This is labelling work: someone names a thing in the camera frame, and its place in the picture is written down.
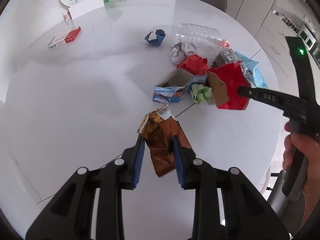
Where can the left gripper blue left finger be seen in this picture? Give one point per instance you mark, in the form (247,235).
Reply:
(138,156)

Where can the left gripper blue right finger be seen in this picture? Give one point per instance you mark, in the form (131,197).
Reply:
(179,158)

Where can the brown torn carton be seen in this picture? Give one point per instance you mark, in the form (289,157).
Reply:
(158,129)

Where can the blue printed carton box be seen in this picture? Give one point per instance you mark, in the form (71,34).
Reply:
(174,86)

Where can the yellow green paper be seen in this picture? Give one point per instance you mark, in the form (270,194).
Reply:
(201,93)

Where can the red torn cardboard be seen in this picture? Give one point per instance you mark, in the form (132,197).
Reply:
(224,82)

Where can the grey printed plastic bag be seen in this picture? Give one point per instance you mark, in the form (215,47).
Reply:
(225,56)

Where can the red paper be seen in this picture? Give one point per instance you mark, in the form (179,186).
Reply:
(194,64)

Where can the pink paper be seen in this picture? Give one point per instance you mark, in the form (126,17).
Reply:
(224,44)

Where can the white printed paper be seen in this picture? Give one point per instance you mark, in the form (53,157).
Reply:
(180,51)

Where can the blue paper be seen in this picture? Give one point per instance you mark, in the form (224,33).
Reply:
(155,38)

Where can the person's right hand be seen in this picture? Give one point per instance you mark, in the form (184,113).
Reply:
(310,148)

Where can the blue surgical mask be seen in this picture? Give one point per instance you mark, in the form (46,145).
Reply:
(251,72)

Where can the beige drawer cabinet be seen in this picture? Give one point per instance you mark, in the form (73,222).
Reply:
(271,37)

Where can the clear plastic bottle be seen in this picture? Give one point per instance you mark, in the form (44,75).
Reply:
(205,38)

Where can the red white small box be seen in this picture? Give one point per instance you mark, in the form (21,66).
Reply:
(64,38)

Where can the white card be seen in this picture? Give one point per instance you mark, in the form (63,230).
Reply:
(84,7)

